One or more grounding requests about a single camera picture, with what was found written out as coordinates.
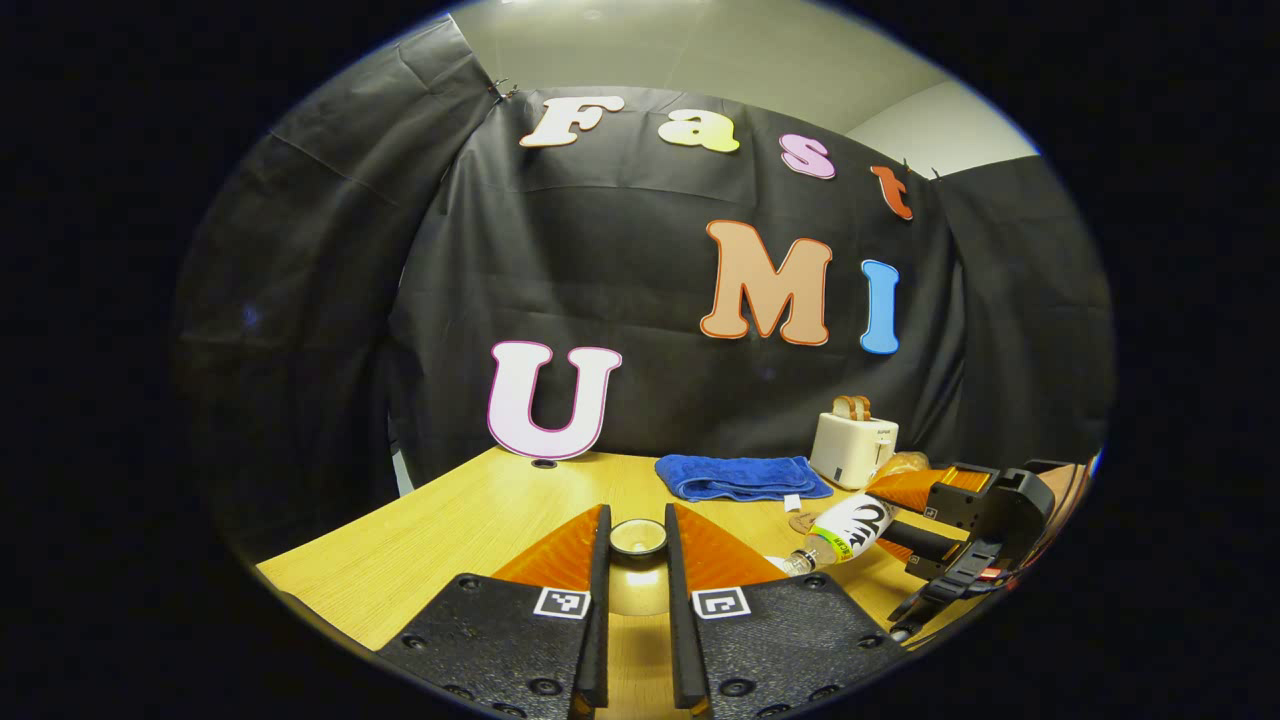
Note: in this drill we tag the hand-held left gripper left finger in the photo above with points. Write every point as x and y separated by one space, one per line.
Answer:
500 640

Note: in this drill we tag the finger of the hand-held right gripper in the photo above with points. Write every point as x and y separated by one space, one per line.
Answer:
920 485
925 545

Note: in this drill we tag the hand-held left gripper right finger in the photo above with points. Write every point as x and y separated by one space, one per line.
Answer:
780 640

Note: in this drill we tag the clear plastic water bottle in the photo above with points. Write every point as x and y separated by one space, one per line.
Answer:
850 528

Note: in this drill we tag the round cork coaster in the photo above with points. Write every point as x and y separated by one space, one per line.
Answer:
802 522

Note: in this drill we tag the cream teacup lid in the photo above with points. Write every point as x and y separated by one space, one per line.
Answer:
638 545

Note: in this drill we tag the white toaster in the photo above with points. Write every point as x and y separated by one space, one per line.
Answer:
850 450

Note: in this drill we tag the toasted bread slice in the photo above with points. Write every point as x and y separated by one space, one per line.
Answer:
843 407
862 405

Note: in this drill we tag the white towel tag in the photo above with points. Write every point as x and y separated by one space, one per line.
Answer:
792 502

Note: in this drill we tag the folded blue towel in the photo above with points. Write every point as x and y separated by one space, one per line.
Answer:
740 475

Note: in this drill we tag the black backdrop cloth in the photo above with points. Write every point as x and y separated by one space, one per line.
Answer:
600 280

